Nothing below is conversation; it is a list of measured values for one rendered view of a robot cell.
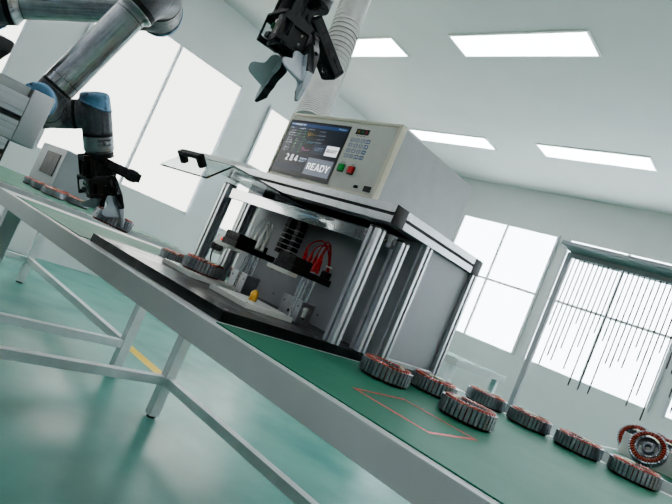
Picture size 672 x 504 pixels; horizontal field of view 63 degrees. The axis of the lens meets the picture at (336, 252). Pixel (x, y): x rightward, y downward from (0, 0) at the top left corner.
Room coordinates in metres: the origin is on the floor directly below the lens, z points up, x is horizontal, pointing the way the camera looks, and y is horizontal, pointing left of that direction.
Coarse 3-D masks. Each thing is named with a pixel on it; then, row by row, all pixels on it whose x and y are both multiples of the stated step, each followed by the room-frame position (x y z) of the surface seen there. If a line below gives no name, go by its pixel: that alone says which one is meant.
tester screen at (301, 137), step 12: (288, 132) 1.62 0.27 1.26; (300, 132) 1.58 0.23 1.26; (312, 132) 1.55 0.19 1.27; (324, 132) 1.51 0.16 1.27; (336, 132) 1.48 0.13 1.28; (288, 144) 1.60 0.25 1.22; (300, 144) 1.57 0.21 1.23; (312, 144) 1.53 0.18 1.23; (324, 144) 1.50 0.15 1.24; (336, 144) 1.47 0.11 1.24; (300, 156) 1.55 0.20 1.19; (312, 156) 1.52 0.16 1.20; (324, 156) 1.49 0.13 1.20; (336, 156) 1.45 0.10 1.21; (276, 168) 1.61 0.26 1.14; (324, 180) 1.46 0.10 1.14
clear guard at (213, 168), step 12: (180, 168) 1.40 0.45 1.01; (192, 168) 1.38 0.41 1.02; (204, 168) 1.36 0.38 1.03; (216, 168) 1.35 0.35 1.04; (228, 168) 1.34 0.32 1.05; (240, 180) 1.55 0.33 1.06; (252, 180) 1.44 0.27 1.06; (264, 192) 1.59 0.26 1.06; (276, 192) 1.47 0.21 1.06; (300, 204) 1.52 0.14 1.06
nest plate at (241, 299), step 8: (216, 288) 1.29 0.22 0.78; (224, 288) 1.33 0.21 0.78; (224, 296) 1.26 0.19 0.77; (232, 296) 1.24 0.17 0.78; (240, 296) 1.29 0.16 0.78; (248, 296) 1.39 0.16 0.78; (240, 304) 1.22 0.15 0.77; (248, 304) 1.21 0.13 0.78; (256, 304) 1.27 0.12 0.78; (264, 304) 1.35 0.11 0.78; (264, 312) 1.25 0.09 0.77; (272, 312) 1.26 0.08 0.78; (280, 312) 1.32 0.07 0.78; (288, 320) 1.31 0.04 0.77
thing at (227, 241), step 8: (232, 232) 1.52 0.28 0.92; (216, 240) 1.51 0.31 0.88; (224, 240) 1.53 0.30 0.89; (232, 240) 1.50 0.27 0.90; (240, 240) 1.50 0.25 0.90; (248, 240) 1.52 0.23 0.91; (232, 248) 1.49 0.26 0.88; (240, 248) 1.50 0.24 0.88; (248, 248) 1.52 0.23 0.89; (248, 256) 1.60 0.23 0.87; (256, 256) 1.55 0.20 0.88; (264, 256) 1.56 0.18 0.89; (256, 264) 1.56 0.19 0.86; (248, 272) 1.58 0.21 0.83
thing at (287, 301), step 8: (288, 296) 1.41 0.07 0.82; (280, 304) 1.42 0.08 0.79; (288, 304) 1.40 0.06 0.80; (296, 304) 1.38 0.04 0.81; (304, 304) 1.38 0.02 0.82; (288, 312) 1.39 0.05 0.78; (296, 312) 1.38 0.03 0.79; (312, 312) 1.41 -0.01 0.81; (296, 320) 1.38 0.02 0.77; (304, 320) 1.39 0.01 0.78
